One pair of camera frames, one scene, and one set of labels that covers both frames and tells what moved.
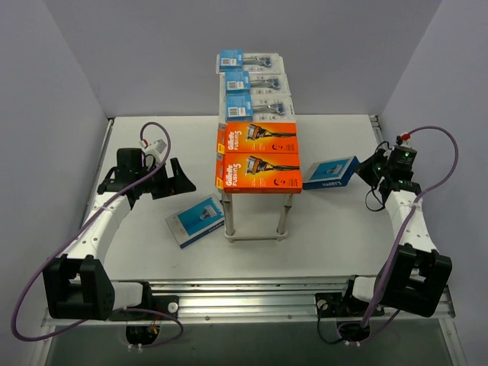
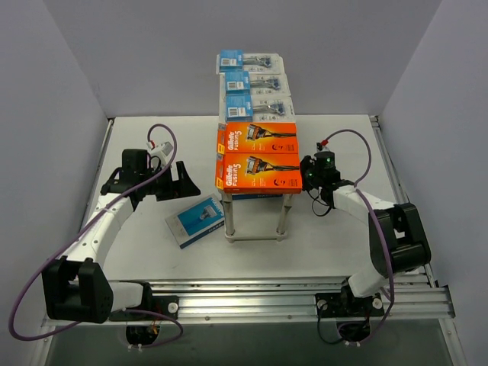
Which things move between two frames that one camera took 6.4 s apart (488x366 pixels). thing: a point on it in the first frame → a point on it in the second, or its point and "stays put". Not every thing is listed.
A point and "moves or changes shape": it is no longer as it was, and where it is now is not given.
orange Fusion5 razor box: (258, 173) stays put
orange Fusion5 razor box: (257, 138) stays put
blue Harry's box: (332, 173) moves or changes shape
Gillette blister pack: (236, 60) stays put
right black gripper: (370, 172) → (307, 174)
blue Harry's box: (197, 220) stays put
